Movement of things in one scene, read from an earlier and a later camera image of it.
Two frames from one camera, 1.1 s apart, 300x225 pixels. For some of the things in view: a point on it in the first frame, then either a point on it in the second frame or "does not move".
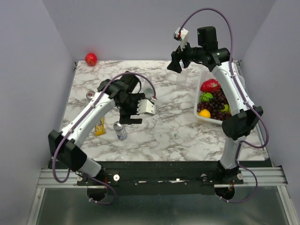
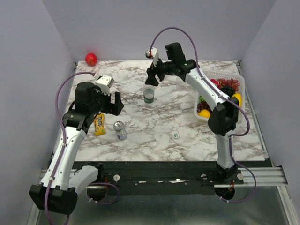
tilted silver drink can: x=120 y=130 does not move
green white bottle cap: x=176 y=135 does not move
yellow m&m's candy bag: x=100 y=128 does not move
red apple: x=91 y=59 does not move
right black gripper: x=177 y=55 → x=151 y=72
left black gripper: x=126 y=117 → x=115 y=108
